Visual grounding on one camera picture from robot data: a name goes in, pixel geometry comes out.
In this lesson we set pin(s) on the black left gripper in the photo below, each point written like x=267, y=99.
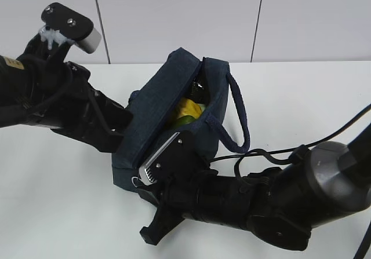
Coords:
x=60, y=98

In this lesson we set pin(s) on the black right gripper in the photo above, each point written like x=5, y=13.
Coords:
x=174, y=199

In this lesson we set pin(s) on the dark navy lunch bag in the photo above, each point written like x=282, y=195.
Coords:
x=186, y=94

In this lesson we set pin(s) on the green cucumber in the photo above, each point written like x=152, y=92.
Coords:
x=188, y=113

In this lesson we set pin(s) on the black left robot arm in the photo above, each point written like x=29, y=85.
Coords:
x=14, y=78

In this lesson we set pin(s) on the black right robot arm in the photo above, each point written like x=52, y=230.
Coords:
x=280, y=206

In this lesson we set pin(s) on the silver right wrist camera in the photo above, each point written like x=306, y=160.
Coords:
x=176, y=158

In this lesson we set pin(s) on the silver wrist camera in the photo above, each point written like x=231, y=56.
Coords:
x=64, y=25
x=176, y=158

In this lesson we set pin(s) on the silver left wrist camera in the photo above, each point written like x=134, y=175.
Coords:
x=64, y=25

